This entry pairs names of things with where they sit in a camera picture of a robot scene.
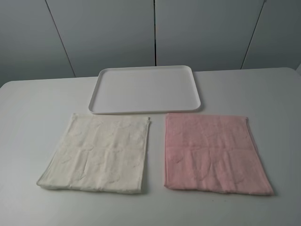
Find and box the cream white towel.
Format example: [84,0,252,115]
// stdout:
[36,113,150,194]

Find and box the pink towel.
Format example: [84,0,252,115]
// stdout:
[164,113,274,195]

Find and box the white plastic tray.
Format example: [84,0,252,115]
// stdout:
[88,65,201,114]

